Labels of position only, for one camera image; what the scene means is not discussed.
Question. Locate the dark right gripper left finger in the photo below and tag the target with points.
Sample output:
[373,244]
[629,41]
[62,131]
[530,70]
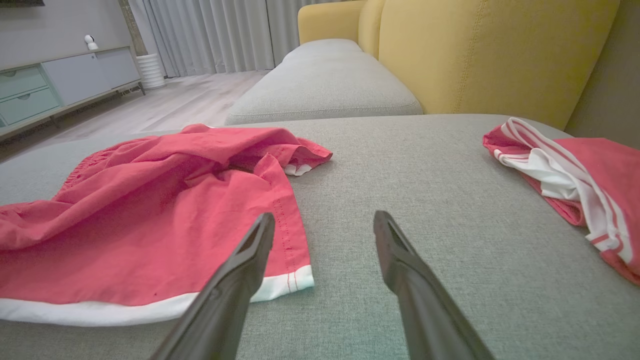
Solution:
[225,300]

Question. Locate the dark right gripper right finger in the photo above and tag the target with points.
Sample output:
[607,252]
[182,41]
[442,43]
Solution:
[425,310]

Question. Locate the red white basketball jersey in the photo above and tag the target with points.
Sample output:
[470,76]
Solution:
[615,175]

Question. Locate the red shorts white trim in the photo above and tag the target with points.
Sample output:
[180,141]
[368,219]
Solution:
[125,225]

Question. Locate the small grey sofa seat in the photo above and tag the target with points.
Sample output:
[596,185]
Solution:
[325,85]

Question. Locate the white ribbed vase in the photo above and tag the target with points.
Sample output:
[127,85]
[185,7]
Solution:
[150,72]

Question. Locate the wide yellow sofa backrest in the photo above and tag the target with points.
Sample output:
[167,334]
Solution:
[475,50]

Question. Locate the pale grey tv cabinet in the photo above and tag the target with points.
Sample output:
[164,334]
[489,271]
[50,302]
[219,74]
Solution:
[75,77]

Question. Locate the grey pleated curtain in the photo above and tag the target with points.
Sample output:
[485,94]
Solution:
[215,30]

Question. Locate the narrow yellow sofa backrest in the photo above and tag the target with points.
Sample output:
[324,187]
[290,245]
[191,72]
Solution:
[330,22]

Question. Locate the grey-brown sofa backrest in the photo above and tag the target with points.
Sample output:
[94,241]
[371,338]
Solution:
[610,75]

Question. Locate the black television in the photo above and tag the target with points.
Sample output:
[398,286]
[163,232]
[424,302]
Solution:
[20,2]

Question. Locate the small white security camera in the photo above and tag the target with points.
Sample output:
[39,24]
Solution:
[90,44]

